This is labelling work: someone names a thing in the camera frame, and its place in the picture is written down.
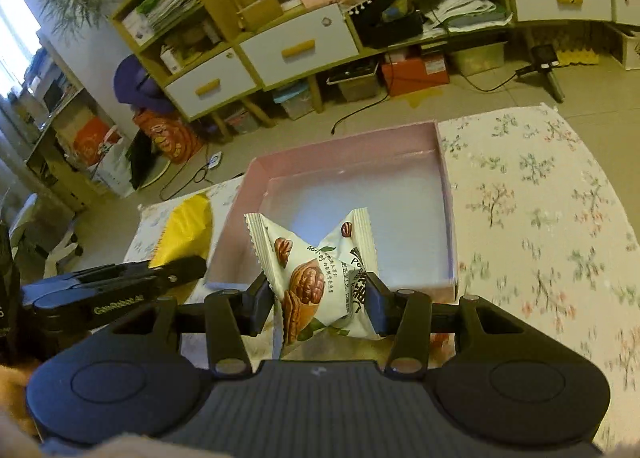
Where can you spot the white pecan snack packet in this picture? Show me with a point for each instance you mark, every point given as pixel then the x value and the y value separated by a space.
pixel 319 289

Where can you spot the red box under cabinet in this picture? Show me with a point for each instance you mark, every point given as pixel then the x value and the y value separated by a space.
pixel 414 74

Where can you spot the small black tripod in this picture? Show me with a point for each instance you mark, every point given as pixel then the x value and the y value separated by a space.
pixel 544 61

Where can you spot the orange printed bag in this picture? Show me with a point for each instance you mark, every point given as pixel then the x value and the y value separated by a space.
pixel 175 138

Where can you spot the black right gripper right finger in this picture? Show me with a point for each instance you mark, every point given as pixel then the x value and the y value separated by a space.
pixel 407 317

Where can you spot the yellow waffle sandwich packet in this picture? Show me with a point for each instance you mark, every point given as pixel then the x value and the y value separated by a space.
pixel 188 232

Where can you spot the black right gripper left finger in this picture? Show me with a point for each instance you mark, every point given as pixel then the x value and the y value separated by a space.
pixel 229 314

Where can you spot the floral tablecloth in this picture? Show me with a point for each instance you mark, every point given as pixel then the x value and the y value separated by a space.
pixel 509 205

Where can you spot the wooden cabinet with white drawers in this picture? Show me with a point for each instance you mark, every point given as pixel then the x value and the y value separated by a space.
pixel 312 37

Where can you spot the purple hat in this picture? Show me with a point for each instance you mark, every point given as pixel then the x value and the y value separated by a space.
pixel 133 85

